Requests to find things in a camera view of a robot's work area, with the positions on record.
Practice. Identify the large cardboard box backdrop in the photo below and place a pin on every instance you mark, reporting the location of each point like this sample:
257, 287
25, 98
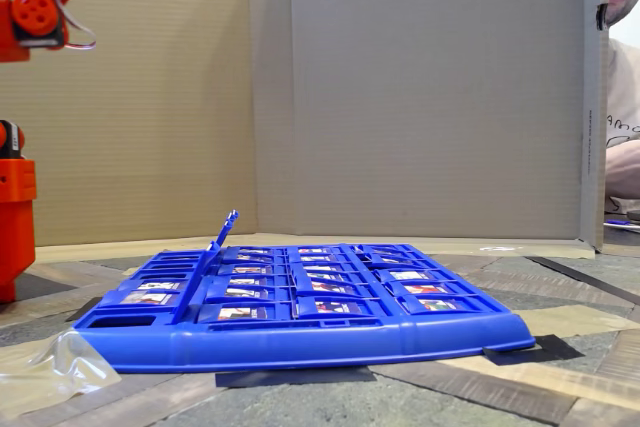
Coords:
400, 97

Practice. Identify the hero card flap Zap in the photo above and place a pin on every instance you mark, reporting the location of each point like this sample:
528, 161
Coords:
252, 258

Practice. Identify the hero card flap Mr Mist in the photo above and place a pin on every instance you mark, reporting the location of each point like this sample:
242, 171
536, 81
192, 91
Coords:
410, 275

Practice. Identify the Emma character flap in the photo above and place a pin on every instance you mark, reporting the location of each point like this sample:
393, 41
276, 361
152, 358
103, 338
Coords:
222, 236

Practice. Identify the hero card flap Vrooom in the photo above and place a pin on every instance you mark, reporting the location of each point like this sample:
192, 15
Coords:
377, 249

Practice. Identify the black tape piece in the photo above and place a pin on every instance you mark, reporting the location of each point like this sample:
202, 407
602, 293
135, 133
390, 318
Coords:
82, 311
545, 349

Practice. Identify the hero card flap Shadow Ninja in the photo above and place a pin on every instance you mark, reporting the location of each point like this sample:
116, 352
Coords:
147, 298

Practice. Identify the hero card flap Rambler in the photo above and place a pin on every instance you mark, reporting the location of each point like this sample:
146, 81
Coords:
425, 289

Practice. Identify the hero card flap green villain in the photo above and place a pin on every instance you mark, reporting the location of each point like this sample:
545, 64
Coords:
395, 263

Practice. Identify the hero card flap Beast Tamer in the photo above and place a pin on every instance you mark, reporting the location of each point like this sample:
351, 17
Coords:
254, 250

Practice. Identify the Jules character flap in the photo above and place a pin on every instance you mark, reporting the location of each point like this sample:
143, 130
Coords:
231, 220

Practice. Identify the hero card flap Thundershock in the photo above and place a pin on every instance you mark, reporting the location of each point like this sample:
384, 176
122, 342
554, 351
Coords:
325, 276

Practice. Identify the hero card flap Atlanta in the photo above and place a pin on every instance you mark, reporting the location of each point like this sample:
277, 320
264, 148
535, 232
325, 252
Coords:
247, 281

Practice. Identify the hero card flap Ultrasonic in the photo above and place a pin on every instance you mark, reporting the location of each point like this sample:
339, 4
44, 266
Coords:
332, 307

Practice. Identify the bare person forearm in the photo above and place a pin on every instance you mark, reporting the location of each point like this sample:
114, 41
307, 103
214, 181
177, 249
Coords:
622, 172

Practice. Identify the person's light T-shirt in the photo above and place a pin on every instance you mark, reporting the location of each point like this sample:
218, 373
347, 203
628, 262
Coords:
625, 97

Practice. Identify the blue flap with hero card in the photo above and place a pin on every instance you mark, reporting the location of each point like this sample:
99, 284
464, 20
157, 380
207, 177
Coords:
240, 313

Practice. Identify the hero card flap Ice Light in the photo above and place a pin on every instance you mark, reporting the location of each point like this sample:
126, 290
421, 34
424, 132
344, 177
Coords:
320, 268

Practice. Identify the hero card flap Geode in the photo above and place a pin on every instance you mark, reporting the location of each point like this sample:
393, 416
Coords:
385, 256

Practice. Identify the hero card flap Eric Eagle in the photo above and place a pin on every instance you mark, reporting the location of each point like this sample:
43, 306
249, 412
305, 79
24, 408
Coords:
252, 270

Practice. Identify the Raphael character flap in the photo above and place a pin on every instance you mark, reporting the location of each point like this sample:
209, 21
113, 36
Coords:
195, 287

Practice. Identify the hero card flap Glance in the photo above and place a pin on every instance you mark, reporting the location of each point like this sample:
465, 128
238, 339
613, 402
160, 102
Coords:
314, 250

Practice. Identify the hero card flap Safeguard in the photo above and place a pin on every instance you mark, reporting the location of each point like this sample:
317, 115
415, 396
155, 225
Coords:
332, 287

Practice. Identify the brown packing tape patch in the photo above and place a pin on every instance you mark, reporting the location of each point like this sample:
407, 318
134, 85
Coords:
575, 321

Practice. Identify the long black tape strip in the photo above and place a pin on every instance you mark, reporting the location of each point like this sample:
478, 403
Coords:
585, 279

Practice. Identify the hero card flap Madame Vine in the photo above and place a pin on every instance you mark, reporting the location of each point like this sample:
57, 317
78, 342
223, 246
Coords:
316, 258

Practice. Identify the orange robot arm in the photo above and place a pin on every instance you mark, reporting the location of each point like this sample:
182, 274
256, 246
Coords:
17, 227

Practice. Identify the hero card flap Blasteroid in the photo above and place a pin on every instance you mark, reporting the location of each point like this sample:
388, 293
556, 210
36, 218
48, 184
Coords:
160, 285

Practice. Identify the small blue plastic piece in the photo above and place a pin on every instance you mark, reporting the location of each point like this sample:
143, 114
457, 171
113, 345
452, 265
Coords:
619, 222

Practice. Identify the blue Guess Who game board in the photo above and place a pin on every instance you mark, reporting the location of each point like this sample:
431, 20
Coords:
300, 347

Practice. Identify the hero card flap Sir Stretch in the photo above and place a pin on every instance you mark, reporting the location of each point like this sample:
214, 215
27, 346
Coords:
245, 292

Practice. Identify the hero card flap Swapshift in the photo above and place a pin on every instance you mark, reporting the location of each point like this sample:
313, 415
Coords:
440, 304

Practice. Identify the crumpled clear tape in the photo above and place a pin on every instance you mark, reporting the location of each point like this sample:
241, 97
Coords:
55, 372

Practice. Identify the white flat sheet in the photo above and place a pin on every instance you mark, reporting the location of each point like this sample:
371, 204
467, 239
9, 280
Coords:
630, 228

